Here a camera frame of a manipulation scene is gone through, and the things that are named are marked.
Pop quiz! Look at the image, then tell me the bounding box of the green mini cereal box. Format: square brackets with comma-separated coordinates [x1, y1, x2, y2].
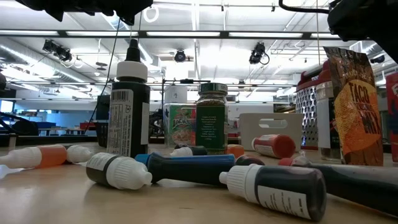
[164, 103, 197, 147]

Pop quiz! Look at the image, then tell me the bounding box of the blue icing gel tube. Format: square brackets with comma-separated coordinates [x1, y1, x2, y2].
[134, 152, 236, 187]

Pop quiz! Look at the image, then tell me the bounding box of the black overhead camera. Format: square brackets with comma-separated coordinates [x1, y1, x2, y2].
[248, 42, 270, 65]
[42, 39, 73, 62]
[174, 49, 187, 63]

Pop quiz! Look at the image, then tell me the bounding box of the red-handled metal box grater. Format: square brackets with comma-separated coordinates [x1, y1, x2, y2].
[295, 60, 332, 150]

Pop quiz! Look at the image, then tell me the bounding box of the black background monitor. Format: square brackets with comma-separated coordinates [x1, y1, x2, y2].
[95, 94, 110, 121]

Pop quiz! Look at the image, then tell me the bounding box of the taco seasoning mix packet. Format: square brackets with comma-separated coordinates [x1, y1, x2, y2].
[323, 46, 384, 167]

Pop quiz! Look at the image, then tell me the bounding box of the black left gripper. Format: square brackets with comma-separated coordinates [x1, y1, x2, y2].
[93, 0, 154, 26]

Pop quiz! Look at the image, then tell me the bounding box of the dark red icing gel tube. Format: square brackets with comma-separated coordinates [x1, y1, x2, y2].
[278, 156, 398, 217]

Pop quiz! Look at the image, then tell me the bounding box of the black background rig frame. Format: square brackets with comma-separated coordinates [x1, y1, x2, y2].
[160, 78, 212, 138]

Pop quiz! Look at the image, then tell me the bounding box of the white hanging ring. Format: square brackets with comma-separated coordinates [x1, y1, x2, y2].
[142, 5, 160, 24]

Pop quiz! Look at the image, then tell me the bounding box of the clear plastic bin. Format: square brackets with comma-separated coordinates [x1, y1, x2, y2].
[161, 101, 240, 149]

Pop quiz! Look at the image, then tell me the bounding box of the black hanging cable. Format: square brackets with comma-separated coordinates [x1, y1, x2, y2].
[84, 18, 122, 134]

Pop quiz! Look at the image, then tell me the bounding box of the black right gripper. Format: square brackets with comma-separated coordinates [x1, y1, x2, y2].
[328, 0, 398, 63]

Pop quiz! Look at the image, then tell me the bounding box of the red background crate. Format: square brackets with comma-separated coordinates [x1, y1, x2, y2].
[79, 121, 101, 131]

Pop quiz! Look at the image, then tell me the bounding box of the orange-tipped food colouring bottle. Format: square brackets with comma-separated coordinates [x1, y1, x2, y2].
[251, 134, 297, 159]

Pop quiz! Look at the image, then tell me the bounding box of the small orange food colouring bottle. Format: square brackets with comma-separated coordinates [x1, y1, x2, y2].
[0, 144, 68, 170]

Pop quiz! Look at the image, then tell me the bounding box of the overhead light bar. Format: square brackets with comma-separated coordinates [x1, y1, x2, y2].
[0, 29, 398, 41]

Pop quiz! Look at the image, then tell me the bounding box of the black aluminium table frame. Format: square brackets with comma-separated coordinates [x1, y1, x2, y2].
[0, 134, 97, 147]

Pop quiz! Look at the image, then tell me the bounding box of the small green food colouring bottle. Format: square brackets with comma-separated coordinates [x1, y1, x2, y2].
[170, 145, 208, 157]

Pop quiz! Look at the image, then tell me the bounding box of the black-tipped food colouring bottle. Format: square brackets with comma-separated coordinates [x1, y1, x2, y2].
[106, 39, 151, 159]

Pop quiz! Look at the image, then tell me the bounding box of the white plastic handled bin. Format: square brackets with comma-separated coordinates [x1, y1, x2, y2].
[238, 112, 304, 152]

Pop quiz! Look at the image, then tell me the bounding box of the furikake seasoning glass jar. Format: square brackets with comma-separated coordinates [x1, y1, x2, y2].
[316, 81, 343, 161]

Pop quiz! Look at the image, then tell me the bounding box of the green-lidded spice jar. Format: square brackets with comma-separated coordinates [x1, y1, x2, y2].
[195, 82, 229, 156]

